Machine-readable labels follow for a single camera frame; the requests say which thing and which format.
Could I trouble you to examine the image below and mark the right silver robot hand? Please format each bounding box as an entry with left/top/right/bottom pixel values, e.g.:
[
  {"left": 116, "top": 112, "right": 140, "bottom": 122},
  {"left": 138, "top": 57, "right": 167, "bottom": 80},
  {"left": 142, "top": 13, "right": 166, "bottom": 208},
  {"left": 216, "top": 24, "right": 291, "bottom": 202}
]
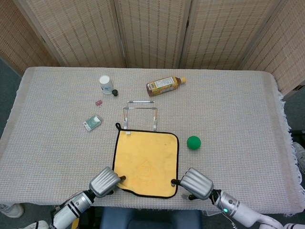
[{"left": 171, "top": 167, "right": 214, "bottom": 200}]

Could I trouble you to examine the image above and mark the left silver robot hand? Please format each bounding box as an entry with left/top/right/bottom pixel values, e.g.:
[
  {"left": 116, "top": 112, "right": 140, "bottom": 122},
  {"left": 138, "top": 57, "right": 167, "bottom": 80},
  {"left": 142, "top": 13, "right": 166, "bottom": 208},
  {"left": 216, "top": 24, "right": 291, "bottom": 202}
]
[{"left": 89, "top": 166, "right": 127, "bottom": 198}]

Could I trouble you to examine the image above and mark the yellow towel with black trim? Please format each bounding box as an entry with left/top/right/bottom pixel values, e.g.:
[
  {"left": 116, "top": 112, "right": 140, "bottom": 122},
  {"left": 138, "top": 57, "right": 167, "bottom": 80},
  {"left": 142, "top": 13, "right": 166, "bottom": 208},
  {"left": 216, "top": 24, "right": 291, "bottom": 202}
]
[{"left": 112, "top": 122, "right": 180, "bottom": 198}]

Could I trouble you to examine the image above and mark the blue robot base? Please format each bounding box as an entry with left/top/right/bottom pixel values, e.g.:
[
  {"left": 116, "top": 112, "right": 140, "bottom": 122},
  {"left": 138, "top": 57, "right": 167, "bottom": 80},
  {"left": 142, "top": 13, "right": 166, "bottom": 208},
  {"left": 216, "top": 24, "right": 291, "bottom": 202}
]
[{"left": 99, "top": 206, "right": 203, "bottom": 229}]

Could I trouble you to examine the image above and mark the green foam ball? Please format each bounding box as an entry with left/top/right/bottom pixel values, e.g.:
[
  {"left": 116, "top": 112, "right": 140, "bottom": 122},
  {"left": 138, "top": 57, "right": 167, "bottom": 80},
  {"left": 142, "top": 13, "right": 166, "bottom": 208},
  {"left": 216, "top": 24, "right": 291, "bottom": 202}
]
[{"left": 186, "top": 135, "right": 202, "bottom": 151}]

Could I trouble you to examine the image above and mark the green tissue packet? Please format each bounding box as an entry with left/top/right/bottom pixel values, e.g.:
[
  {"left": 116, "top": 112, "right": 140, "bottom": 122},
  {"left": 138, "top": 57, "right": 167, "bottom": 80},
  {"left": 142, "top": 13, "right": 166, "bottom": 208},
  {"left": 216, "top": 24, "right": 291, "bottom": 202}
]
[{"left": 83, "top": 114, "right": 103, "bottom": 132}]

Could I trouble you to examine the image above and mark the white woven tablecloth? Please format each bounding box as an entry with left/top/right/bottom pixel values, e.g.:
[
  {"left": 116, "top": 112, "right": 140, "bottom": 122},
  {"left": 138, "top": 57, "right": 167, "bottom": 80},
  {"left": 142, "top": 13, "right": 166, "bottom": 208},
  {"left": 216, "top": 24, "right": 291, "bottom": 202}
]
[{"left": 0, "top": 66, "right": 299, "bottom": 215}]

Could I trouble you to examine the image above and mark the white sneaker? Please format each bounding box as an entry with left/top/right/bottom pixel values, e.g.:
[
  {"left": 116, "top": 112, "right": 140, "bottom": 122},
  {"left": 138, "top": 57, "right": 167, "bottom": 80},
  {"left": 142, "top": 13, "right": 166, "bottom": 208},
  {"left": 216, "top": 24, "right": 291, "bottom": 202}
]
[
  {"left": 22, "top": 220, "right": 50, "bottom": 229},
  {"left": 0, "top": 203, "right": 24, "bottom": 218}
]

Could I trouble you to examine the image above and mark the white paper cup blue print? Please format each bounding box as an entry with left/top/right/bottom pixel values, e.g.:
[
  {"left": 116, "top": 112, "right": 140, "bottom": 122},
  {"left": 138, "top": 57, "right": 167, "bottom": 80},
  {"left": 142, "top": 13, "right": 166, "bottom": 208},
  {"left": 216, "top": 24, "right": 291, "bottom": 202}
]
[{"left": 99, "top": 75, "right": 113, "bottom": 95}]

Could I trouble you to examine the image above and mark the tea bottle with yellow label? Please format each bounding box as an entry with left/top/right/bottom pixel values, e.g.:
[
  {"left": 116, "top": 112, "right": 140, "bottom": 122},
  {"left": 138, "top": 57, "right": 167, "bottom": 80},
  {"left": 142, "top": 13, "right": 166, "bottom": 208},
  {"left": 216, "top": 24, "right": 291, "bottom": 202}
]
[{"left": 146, "top": 76, "right": 187, "bottom": 97}]

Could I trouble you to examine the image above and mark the woven folding screen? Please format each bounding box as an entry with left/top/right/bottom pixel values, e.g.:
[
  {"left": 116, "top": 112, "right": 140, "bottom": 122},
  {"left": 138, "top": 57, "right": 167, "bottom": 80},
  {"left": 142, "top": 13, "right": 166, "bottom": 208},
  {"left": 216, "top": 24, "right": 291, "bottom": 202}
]
[{"left": 0, "top": 0, "right": 305, "bottom": 97}]

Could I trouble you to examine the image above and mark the metal wire rack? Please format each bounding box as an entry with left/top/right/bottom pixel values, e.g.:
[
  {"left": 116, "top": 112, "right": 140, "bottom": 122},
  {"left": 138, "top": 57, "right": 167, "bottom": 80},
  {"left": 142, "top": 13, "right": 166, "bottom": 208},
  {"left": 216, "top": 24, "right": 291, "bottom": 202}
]
[{"left": 122, "top": 100, "right": 159, "bottom": 137}]

